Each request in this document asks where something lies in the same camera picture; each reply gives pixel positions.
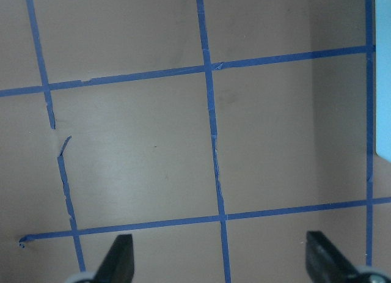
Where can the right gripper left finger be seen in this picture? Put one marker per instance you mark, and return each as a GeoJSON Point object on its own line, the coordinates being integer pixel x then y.
{"type": "Point", "coordinates": [118, 264]}

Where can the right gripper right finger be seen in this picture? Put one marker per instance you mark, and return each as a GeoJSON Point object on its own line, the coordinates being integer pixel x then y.
{"type": "Point", "coordinates": [324, 263]}

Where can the light blue plastic bin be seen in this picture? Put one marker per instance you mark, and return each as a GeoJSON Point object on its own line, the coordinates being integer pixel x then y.
{"type": "Point", "coordinates": [382, 20]}

